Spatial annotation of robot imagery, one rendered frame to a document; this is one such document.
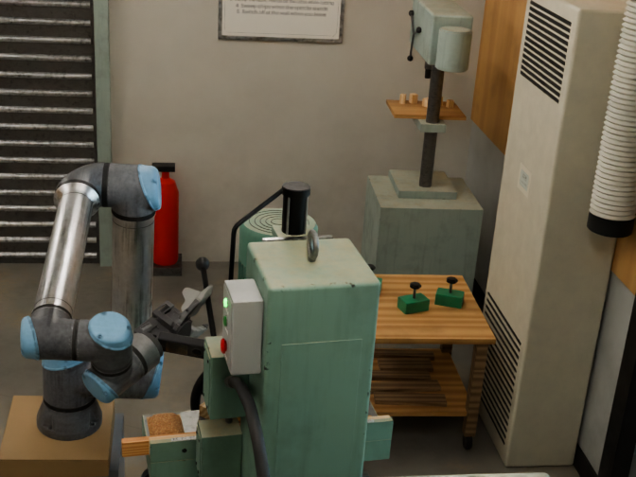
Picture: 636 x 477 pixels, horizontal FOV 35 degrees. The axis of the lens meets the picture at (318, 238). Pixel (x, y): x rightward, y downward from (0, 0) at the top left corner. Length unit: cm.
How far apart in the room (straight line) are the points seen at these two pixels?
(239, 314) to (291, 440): 29
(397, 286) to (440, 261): 55
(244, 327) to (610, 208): 183
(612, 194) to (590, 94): 35
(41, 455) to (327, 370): 124
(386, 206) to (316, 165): 96
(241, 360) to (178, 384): 251
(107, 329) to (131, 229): 54
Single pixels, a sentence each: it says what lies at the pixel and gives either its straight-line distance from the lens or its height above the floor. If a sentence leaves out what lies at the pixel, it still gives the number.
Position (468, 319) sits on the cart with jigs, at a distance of 400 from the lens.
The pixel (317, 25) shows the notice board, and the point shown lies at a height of 134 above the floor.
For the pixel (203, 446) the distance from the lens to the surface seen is 221.
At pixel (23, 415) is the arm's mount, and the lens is 313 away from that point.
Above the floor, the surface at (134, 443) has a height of 94.
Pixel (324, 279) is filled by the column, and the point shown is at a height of 152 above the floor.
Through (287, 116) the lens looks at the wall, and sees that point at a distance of 532.
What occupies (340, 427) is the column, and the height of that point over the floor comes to 120.
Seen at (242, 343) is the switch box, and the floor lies 139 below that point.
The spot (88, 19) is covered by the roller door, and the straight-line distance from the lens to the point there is 516.
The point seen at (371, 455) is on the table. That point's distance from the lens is 256.
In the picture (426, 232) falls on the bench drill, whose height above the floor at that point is 59.
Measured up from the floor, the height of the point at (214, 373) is 126.
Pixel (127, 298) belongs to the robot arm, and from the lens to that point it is 277.
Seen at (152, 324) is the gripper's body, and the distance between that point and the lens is 238.
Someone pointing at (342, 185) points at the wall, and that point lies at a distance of 548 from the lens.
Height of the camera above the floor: 233
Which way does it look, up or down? 23 degrees down
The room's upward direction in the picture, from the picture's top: 4 degrees clockwise
